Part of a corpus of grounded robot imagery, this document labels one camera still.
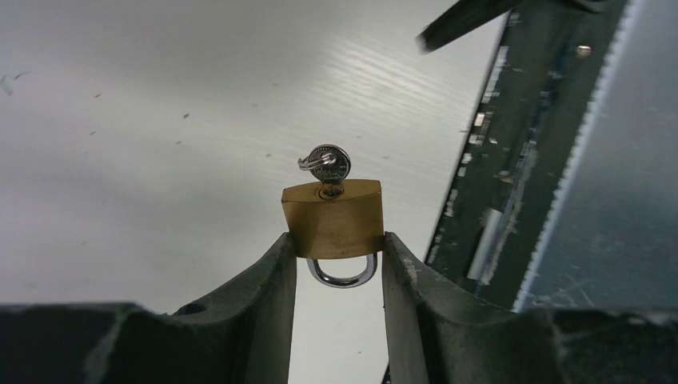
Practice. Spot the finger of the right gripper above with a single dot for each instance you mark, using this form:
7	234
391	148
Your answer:
465	16

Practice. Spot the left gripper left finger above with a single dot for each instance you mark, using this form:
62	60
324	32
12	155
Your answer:
240	332

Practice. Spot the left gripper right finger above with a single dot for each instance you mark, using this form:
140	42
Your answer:
438	332

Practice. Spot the brass padlock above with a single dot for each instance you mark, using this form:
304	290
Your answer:
335	222

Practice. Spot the small key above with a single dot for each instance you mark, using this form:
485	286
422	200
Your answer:
330	165

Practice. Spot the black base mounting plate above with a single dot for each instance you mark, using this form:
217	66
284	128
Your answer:
536	89

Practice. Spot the white slotted cable duct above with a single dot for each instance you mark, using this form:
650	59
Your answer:
597	96

